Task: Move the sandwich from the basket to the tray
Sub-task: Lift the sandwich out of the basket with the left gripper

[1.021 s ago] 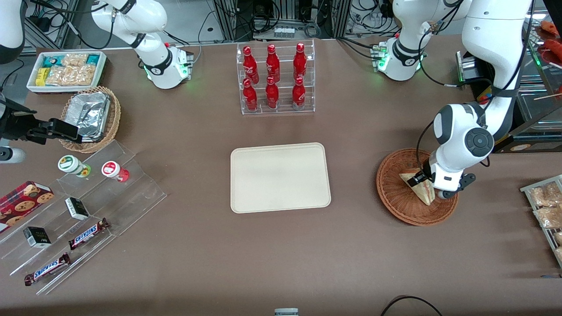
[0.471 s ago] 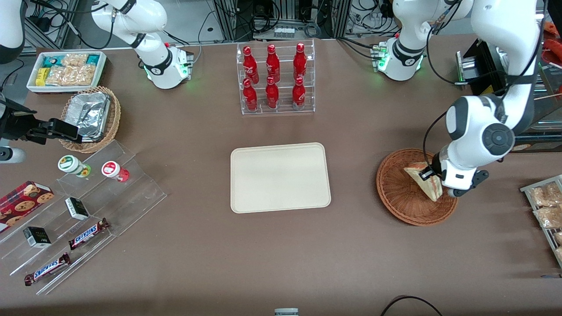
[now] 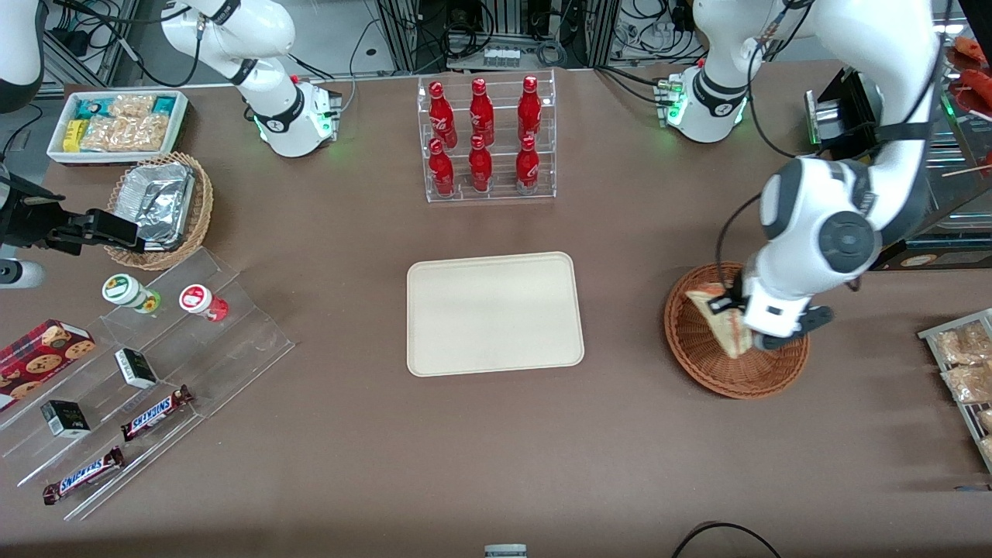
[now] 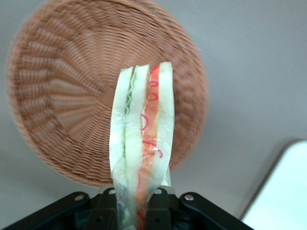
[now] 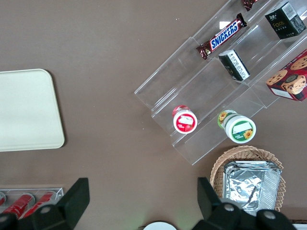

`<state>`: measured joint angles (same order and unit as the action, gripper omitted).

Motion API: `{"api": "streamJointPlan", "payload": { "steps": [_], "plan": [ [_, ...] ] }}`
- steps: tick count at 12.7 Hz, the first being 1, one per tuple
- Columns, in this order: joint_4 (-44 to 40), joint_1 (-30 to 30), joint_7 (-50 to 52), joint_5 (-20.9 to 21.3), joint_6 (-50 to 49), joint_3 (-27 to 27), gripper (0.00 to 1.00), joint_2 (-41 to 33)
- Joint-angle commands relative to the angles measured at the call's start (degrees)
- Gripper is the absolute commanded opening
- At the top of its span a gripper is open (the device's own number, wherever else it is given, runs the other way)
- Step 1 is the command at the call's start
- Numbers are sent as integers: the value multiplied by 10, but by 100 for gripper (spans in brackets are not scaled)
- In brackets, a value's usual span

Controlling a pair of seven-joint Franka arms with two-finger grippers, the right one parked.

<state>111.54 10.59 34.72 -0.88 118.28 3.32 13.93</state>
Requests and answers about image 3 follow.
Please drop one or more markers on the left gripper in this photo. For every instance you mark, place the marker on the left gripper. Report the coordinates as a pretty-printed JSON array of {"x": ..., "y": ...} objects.
[{"x": 735, "y": 301}]

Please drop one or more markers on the white plastic snack bin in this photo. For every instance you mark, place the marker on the white plastic snack bin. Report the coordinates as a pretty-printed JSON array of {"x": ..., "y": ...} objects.
[{"x": 180, "y": 116}]

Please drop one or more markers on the red cookie box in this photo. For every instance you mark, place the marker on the red cookie box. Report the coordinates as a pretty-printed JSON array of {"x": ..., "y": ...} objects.
[{"x": 39, "y": 360}]

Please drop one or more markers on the black food warmer machine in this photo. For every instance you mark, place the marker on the black food warmer machine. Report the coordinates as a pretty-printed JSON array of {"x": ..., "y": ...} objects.
[{"x": 934, "y": 260}]

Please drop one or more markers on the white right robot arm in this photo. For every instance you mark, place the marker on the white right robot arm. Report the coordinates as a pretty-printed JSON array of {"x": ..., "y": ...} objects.
[{"x": 271, "y": 116}]

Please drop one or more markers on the small clear snack bag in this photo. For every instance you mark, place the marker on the small clear snack bag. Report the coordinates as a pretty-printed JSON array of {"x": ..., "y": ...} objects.
[{"x": 132, "y": 105}]

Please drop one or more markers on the clear bag of snacks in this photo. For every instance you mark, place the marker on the clear bag of snacks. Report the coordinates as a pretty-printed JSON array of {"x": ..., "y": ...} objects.
[
  {"x": 969, "y": 384},
  {"x": 965, "y": 345}
]

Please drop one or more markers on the black silver device box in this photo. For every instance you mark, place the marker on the black silver device box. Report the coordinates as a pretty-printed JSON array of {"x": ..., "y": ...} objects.
[{"x": 837, "y": 116}]

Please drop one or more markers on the triangular sandwich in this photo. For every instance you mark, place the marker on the triangular sandwich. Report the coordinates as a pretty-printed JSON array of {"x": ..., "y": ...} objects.
[{"x": 727, "y": 332}]

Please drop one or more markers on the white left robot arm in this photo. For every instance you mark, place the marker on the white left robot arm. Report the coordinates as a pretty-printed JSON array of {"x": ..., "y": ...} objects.
[{"x": 821, "y": 217}]

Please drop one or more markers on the beige plastic tray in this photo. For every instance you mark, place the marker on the beige plastic tray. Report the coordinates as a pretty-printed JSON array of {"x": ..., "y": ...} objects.
[{"x": 496, "y": 314}]

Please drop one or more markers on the clear acrylic stepped display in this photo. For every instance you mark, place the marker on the clear acrylic stepped display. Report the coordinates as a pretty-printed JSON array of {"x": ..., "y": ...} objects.
[{"x": 248, "y": 341}]

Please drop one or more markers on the red cola bottle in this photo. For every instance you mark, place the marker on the red cola bottle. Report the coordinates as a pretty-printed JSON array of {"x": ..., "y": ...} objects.
[
  {"x": 481, "y": 112},
  {"x": 527, "y": 167},
  {"x": 480, "y": 167},
  {"x": 441, "y": 170},
  {"x": 441, "y": 112},
  {"x": 529, "y": 108}
]

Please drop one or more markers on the teal snack packet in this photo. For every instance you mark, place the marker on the teal snack packet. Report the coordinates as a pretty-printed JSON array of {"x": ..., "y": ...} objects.
[{"x": 91, "y": 106}]

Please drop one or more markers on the clear acrylic bottle rack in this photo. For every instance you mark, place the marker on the clear acrylic bottle rack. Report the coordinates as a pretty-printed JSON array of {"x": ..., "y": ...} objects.
[{"x": 500, "y": 198}]

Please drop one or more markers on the red grilled sausage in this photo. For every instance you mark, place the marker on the red grilled sausage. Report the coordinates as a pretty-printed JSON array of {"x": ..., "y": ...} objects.
[
  {"x": 978, "y": 81},
  {"x": 975, "y": 48}
]

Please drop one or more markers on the large clear snack bag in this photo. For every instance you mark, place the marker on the large clear snack bag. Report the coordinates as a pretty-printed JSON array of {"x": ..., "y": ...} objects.
[{"x": 124, "y": 133}]

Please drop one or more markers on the small black box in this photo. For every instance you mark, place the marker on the small black box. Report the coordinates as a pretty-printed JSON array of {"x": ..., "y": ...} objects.
[
  {"x": 66, "y": 418},
  {"x": 136, "y": 368}
]

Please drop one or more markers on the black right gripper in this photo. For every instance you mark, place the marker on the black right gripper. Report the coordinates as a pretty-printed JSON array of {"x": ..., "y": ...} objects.
[{"x": 32, "y": 221}]

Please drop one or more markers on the round brown wicker basket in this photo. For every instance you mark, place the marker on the round brown wicker basket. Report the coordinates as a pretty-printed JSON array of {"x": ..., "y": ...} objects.
[{"x": 713, "y": 372}]

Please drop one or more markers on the Snickers chocolate bar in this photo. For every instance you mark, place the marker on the Snickers chocolate bar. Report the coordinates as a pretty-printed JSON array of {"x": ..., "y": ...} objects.
[
  {"x": 155, "y": 413},
  {"x": 84, "y": 475}
]

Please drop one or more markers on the light tan wicker basket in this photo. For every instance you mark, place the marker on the light tan wicker basket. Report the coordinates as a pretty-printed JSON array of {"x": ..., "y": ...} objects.
[{"x": 204, "y": 209}]

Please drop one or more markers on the green lid white jar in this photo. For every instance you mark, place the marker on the green lid white jar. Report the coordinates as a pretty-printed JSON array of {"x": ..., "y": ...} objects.
[{"x": 124, "y": 291}]

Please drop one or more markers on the yellow snack packet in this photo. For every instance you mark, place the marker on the yellow snack packet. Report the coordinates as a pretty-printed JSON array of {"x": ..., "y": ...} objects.
[{"x": 74, "y": 136}]

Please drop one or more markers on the red lid white jar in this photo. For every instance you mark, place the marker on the red lid white jar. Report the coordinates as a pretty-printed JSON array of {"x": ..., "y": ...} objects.
[{"x": 198, "y": 300}]

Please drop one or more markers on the white power strip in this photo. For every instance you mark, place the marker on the white power strip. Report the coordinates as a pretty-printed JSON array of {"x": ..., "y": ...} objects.
[{"x": 502, "y": 57}]

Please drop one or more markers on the aluminium foil container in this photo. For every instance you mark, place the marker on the aluminium foil container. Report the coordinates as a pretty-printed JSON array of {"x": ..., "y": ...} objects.
[{"x": 155, "y": 201}]

